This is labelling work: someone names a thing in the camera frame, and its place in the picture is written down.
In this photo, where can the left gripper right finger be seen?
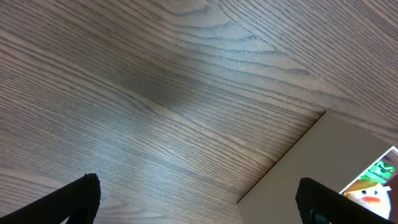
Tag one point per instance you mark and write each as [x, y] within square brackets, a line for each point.
[317, 204]

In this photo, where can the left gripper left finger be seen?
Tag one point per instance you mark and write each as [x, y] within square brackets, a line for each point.
[77, 202]

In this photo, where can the white box pink interior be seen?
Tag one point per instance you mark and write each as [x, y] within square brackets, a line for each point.
[333, 152]

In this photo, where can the white plush duck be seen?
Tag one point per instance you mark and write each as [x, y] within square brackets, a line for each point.
[370, 195]

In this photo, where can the green round toy wheel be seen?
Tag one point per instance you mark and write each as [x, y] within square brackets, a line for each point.
[380, 172]

